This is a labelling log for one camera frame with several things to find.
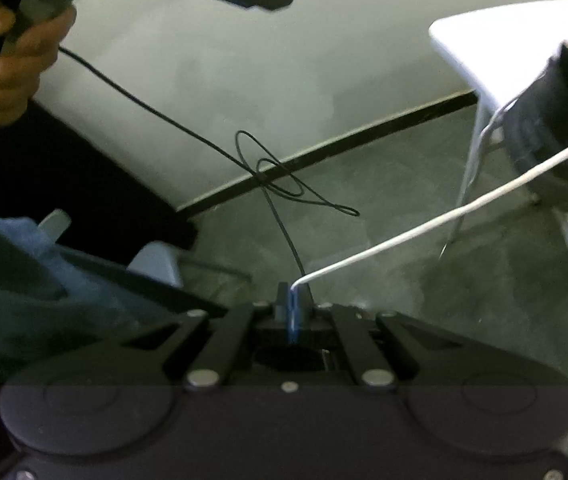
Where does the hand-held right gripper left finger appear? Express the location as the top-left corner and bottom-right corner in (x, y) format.
(114, 282), (293, 390)

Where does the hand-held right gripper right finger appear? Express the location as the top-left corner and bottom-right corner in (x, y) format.
(292, 284), (475, 390)

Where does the white shoelace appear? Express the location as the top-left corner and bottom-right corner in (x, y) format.
(290, 122), (568, 291)

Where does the person's left hand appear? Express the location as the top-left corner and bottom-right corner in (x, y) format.
(0, 0), (77, 128)

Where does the light grey chair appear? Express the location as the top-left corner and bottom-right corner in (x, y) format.
(38, 209), (187, 288)

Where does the black baseboard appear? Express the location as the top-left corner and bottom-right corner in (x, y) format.
(176, 89), (480, 217)

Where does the grey table leg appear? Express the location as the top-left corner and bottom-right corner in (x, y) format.
(439, 91), (520, 263)

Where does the blue cloth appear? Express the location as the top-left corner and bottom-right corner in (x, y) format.
(0, 215), (225, 381)

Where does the white table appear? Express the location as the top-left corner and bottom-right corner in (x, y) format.
(428, 0), (568, 361)

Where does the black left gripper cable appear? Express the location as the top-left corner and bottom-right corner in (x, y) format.
(58, 46), (362, 281)

